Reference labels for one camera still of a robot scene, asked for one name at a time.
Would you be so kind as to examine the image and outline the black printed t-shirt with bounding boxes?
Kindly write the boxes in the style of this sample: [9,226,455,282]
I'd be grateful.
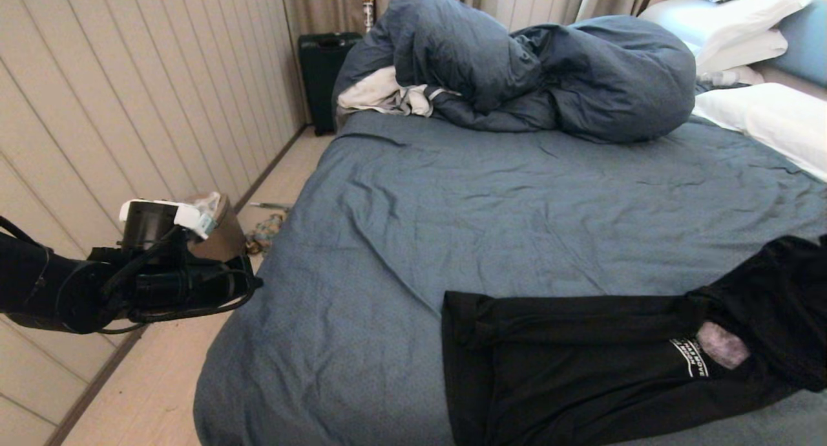
[441,235,827,446]

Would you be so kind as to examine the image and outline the teal patterned cloth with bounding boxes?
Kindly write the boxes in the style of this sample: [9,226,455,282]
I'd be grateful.
[246,211,287,256]

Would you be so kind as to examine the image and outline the bronze trash bin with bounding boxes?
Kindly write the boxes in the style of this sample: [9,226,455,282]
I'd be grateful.
[184,193,248,262]

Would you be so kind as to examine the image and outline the long white pillow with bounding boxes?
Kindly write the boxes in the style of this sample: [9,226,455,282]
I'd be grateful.
[693,83,827,183]

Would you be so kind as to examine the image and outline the small white pillow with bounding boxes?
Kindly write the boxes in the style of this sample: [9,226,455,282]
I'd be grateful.
[698,66,765,87]

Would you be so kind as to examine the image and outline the blue padded headboard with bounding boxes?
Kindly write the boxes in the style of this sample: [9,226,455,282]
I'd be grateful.
[774,1,827,88]

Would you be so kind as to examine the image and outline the flat white pillow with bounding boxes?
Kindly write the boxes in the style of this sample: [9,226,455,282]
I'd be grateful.
[693,29,789,76]

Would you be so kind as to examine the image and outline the black suitcase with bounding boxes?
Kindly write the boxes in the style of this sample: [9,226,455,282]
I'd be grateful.
[298,32,362,136]

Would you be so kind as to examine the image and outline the bed with blue sheet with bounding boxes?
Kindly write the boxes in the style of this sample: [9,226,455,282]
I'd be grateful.
[193,110,827,446]

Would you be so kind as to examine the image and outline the large white pillow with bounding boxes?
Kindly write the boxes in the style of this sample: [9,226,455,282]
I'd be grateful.
[638,0,812,58]

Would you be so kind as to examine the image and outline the crumpled dark blue duvet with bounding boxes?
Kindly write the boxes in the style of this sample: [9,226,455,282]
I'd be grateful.
[333,0,697,143]

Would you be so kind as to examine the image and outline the white sheer curtain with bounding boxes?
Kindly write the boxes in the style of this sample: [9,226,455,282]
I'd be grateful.
[494,0,590,32]

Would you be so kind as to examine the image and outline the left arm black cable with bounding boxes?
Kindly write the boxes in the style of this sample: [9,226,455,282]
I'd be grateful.
[0,217,256,335]

